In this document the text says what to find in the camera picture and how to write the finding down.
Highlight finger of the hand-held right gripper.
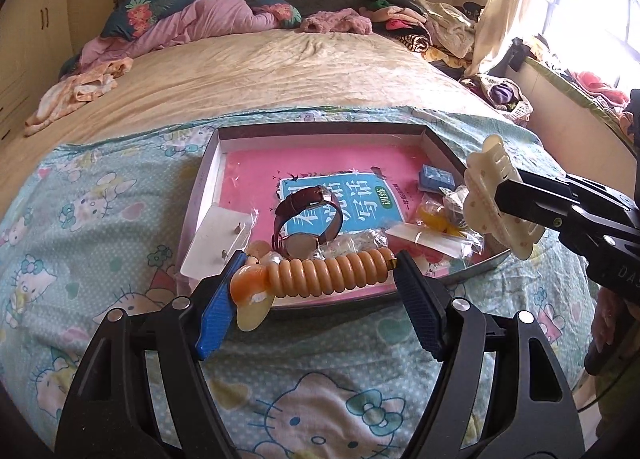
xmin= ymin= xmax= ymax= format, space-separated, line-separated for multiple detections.
xmin=515 ymin=166 xmax=581 ymax=194
xmin=494 ymin=178 xmax=571 ymax=240

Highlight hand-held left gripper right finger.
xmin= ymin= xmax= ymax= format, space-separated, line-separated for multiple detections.
xmin=392 ymin=251 xmax=586 ymax=459

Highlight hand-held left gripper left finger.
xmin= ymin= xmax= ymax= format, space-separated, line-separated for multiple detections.
xmin=55 ymin=249 xmax=248 ymax=459

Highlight white hair claw clip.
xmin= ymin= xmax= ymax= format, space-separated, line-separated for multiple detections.
xmin=461 ymin=134 xmax=548 ymax=261

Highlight plastic bag with paper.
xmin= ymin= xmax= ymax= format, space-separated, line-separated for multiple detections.
xmin=442 ymin=186 xmax=473 ymax=224

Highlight earring card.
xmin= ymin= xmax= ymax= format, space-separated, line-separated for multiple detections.
xmin=180 ymin=204 xmax=258 ymax=280

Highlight clear plastic packet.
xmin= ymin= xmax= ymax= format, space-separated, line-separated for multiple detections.
xmin=385 ymin=223 xmax=483 ymax=258

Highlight small blue plastic box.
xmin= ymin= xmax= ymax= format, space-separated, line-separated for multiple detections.
xmin=417 ymin=164 xmax=458 ymax=192

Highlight small clear jewelry packet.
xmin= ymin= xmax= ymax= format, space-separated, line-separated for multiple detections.
xmin=315 ymin=229 xmax=388 ymax=260

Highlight orange spiral hair tie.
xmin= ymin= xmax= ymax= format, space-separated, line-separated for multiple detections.
xmin=230 ymin=246 xmax=396 ymax=335

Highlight red strap wristwatch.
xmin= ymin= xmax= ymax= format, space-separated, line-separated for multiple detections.
xmin=271 ymin=185 xmax=346 ymax=260

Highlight grey cardboard box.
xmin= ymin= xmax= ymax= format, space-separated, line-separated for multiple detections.
xmin=177 ymin=121 xmax=513 ymax=310

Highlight person's right hand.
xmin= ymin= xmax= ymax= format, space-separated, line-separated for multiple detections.
xmin=594 ymin=286 xmax=626 ymax=355

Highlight bunny pearl hair clip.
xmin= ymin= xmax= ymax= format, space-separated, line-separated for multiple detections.
xmin=247 ymin=240 xmax=283 ymax=267

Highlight green covered window bench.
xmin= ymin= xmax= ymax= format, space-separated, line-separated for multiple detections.
xmin=520 ymin=56 xmax=640 ymax=200

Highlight yellow pieces in clear bag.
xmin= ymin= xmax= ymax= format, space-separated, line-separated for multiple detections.
xmin=412 ymin=194 xmax=463 ymax=235

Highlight purple clothes heap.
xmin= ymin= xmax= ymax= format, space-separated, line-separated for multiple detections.
xmin=480 ymin=76 xmax=533 ymax=122

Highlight red garment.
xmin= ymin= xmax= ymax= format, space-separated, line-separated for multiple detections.
xmin=572 ymin=70 xmax=632 ymax=110

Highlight printed cartoon cat blanket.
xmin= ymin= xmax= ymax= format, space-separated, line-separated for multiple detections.
xmin=0 ymin=106 xmax=601 ymax=459

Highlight pink book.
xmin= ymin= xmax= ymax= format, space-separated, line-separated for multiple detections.
xmin=215 ymin=144 xmax=493 ymax=300

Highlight bright window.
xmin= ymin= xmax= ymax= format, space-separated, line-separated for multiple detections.
xmin=540 ymin=0 xmax=640 ymax=90

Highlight pile of clothes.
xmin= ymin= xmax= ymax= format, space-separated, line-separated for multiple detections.
xmin=362 ymin=0 xmax=488 ymax=62

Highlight beige bedspread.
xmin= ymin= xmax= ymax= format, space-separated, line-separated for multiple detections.
xmin=0 ymin=29 xmax=506 ymax=200

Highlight peach garment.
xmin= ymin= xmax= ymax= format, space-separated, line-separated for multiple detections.
xmin=25 ymin=56 xmax=133 ymax=136

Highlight pink fuzzy garment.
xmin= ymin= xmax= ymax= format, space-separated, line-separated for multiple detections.
xmin=300 ymin=9 xmax=373 ymax=34

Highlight pink quilt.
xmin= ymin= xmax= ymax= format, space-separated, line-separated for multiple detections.
xmin=80 ymin=0 xmax=281 ymax=64

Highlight dark floral pillow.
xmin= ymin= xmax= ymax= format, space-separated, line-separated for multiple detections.
xmin=102 ymin=0 xmax=201 ymax=37
xmin=250 ymin=0 xmax=302 ymax=30

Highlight cream wardrobe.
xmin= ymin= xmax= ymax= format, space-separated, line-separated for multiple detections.
xmin=0 ymin=0 xmax=76 ymax=140

